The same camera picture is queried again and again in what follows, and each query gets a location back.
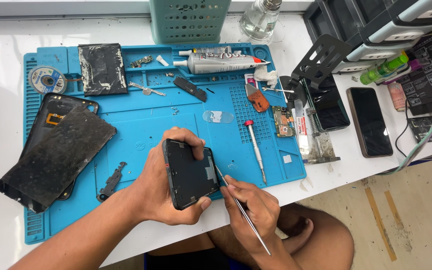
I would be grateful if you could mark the person's right hand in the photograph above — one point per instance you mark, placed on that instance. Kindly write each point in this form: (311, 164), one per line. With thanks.
(255, 215)

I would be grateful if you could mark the person's left hand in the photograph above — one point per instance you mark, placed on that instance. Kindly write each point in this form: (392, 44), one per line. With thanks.
(152, 191)

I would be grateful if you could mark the thin metal spudger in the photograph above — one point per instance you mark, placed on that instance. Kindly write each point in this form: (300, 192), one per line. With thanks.
(251, 225)

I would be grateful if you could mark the black phone frame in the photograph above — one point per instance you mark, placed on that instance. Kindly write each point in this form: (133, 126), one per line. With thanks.
(189, 176)

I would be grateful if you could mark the red-capped silver screwdriver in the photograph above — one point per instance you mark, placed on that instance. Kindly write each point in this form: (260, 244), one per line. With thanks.
(255, 148)

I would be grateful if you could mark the person's bare legs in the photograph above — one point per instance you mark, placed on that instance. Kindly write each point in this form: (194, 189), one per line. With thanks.
(321, 243)

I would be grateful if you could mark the blue silicone repair mat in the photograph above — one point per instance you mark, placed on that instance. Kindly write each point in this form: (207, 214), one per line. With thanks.
(216, 142)

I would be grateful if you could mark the white red-labelled strip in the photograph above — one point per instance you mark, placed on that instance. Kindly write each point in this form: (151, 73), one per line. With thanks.
(301, 131)

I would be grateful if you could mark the green phone motherboard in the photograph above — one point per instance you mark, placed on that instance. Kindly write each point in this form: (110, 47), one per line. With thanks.
(283, 122)

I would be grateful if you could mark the clear oval plastic film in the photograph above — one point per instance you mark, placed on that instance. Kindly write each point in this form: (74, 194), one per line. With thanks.
(218, 117)

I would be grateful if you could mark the dark dusty phone screen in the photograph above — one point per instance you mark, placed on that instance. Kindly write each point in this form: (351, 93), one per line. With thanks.
(58, 157)

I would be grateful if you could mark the silver metal flex strip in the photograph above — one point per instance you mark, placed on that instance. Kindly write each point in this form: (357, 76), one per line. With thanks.
(146, 89)

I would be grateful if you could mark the black plastic cover piece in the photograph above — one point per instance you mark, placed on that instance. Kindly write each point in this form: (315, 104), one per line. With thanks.
(190, 89)

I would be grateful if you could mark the white cotton swab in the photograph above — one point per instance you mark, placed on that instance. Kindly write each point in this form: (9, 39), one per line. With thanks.
(278, 90)

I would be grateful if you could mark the small green circuit board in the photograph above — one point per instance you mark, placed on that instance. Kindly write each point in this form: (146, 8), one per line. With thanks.
(141, 61)

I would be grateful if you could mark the black phone back cover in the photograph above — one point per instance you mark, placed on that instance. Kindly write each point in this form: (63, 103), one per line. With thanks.
(51, 108)

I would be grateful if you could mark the green-edged smartphone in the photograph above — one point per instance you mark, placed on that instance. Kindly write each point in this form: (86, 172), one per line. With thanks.
(328, 107)

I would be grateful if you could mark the small white cap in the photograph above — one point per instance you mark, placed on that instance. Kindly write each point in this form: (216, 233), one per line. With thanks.
(162, 60)

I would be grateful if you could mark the black phone battery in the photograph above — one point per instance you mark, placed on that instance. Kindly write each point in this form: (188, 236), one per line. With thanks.
(101, 69)

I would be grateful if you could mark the pink and white packet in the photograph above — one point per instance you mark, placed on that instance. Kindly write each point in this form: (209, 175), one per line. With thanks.
(249, 78)

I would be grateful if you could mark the crumpled white tissue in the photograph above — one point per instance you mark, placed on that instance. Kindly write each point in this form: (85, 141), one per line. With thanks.
(266, 76)

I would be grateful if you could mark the large white glue tube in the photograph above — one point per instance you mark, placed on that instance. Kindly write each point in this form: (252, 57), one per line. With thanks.
(219, 63)

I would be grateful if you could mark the brown-cased smartphone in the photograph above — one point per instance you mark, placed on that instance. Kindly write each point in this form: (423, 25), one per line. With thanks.
(369, 122)

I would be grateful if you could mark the small clear glue tube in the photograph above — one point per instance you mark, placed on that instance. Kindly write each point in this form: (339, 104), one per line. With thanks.
(208, 50)

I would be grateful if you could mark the solder wick spool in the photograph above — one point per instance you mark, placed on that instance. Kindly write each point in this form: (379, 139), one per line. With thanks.
(47, 80)

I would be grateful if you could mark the black metal phone stand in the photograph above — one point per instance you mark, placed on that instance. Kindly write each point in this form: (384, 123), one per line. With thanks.
(321, 60)

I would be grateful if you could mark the green perforated basket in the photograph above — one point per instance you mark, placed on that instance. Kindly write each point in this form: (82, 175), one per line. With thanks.
(189, 20)

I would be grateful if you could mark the small black packet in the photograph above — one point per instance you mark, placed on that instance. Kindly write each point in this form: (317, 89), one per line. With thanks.
(424, 128)

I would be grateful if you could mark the clear glass bottle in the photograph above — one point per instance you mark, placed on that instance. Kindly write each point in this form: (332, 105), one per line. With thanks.
(259, 22)

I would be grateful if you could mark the green spray bottle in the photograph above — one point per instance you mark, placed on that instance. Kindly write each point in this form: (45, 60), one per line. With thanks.
(383, 70)

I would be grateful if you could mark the grey drawer organizer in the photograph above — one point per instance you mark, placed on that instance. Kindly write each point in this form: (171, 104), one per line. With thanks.
(369, 26)

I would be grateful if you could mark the stack of black packets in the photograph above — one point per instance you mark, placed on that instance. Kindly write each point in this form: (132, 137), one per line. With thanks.
(431, 75)

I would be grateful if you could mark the black metal bracket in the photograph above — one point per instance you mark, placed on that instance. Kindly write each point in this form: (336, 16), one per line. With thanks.
(111, 182)

